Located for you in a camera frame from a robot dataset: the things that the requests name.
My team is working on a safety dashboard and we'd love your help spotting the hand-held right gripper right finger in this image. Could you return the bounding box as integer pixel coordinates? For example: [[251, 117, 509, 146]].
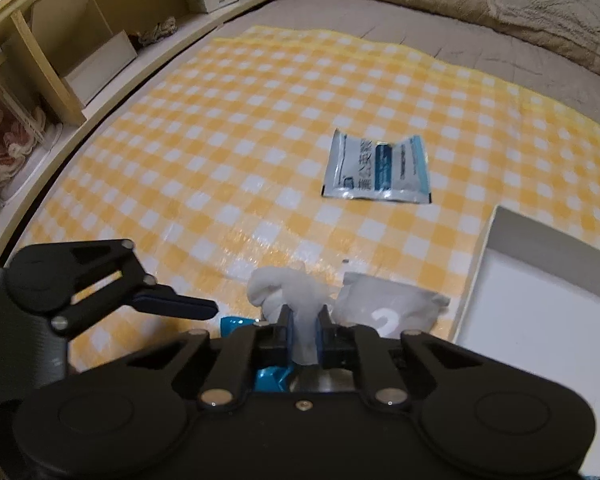
[[318, 306, 482, 408]]

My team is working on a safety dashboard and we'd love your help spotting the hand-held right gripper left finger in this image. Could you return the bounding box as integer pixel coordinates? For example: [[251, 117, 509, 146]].
[[124, 306, 296, 409]]

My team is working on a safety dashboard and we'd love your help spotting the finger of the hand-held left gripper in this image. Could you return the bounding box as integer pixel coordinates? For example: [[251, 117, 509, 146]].
[[51, 239, 218, 337]]

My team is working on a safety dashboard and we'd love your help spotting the white soft cloth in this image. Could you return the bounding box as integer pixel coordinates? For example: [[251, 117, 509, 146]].
[[246, 260, 342, 367]]

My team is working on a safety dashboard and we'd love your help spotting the white cardboard box tray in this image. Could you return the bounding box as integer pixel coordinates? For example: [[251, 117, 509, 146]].
[[452, 204, 600, 362]]

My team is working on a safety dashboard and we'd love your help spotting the blue plastic packet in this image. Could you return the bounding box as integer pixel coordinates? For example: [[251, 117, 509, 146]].
[[218, 315, 295, 395]]

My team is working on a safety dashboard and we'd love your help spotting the grey pouch with question mark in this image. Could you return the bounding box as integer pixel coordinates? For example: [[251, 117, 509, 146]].
[[332, 270, 452, 342]]

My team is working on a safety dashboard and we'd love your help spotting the wooden shelf unit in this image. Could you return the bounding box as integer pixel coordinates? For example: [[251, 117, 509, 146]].
[[0, 0, 295, 263]]

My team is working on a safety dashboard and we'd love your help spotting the framed plush picture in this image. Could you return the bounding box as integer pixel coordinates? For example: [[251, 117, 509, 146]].
[[0, 54, 49, 207]]

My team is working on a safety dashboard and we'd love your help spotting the yellow checked mat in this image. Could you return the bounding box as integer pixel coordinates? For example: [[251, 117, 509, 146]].
[[17, 25, 600, 480]]

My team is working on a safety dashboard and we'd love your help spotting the flat white box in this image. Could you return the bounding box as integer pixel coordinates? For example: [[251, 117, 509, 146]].
[[61, 29, 139, 107]]

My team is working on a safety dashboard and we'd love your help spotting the blue and white sachet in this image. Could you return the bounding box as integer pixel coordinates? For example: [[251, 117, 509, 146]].
[[321, 128, 432, 205]]

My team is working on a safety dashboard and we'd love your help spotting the fluffy beige pillow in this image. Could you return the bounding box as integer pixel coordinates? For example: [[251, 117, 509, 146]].
[[481, 0, 600, 57]]

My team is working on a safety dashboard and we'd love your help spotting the coil of rope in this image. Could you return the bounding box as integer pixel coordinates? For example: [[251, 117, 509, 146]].
[[131, 15, 179, 47]]

